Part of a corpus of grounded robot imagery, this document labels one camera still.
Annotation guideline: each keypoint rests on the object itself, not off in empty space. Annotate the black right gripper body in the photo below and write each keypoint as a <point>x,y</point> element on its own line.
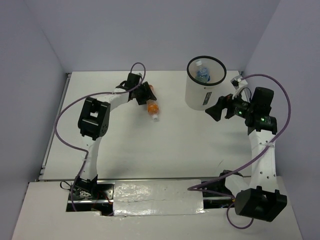
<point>237,106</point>

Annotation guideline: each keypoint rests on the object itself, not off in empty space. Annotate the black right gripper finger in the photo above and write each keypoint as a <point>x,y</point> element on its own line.
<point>215,112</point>
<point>221,103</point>

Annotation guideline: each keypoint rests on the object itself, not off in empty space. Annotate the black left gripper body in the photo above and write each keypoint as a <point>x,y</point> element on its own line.
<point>140,91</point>

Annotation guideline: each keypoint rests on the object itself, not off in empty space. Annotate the clear bottle orange label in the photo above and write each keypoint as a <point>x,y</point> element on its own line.
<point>152,106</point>

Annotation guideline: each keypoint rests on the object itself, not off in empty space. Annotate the clear bottle blue label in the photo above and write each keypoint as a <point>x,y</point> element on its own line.
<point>202,72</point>

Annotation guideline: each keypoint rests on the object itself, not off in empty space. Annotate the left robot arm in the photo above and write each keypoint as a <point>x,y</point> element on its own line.
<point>93,124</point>

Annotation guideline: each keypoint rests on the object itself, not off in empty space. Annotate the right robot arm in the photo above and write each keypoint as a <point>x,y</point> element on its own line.
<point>259,199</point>

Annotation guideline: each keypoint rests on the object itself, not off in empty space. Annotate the white bin black rim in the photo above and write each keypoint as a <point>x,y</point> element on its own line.
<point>200,96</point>

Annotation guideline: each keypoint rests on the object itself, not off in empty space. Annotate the silver taped base cover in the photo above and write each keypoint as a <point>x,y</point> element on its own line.
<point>156,198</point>

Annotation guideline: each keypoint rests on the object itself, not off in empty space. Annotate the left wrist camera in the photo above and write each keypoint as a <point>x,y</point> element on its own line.
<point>130,83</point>

